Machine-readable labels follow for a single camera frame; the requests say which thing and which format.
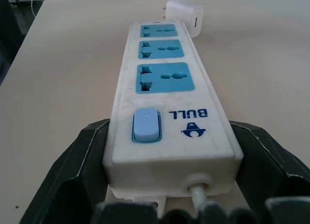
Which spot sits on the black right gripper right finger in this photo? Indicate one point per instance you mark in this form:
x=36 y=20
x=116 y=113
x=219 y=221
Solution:
x=271 y=166

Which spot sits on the white USB charger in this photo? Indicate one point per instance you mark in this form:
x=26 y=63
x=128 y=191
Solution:
x=186 y=14

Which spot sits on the white power strip blue sockets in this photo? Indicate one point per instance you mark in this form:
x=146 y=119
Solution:
x=167 y=100

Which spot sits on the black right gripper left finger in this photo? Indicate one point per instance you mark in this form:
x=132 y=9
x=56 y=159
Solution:
x=70 y=166

